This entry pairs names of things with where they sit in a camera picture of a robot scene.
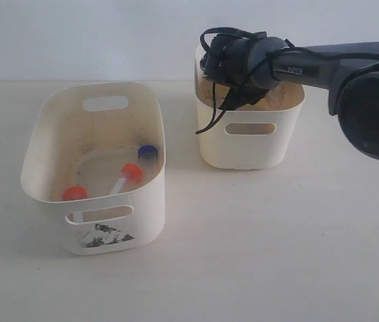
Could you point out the blue-capped clear tube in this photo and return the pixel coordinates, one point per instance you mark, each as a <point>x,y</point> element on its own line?
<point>148,155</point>

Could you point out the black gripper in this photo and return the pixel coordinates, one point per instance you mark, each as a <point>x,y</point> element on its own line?
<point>226,64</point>

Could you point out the cream plastic bin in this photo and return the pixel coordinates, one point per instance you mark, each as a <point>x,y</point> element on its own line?
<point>256,136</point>

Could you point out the white bin with sticker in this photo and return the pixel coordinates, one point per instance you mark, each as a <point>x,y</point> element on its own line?
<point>83,136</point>

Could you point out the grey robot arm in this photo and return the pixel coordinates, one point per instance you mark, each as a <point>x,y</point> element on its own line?
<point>251,65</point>

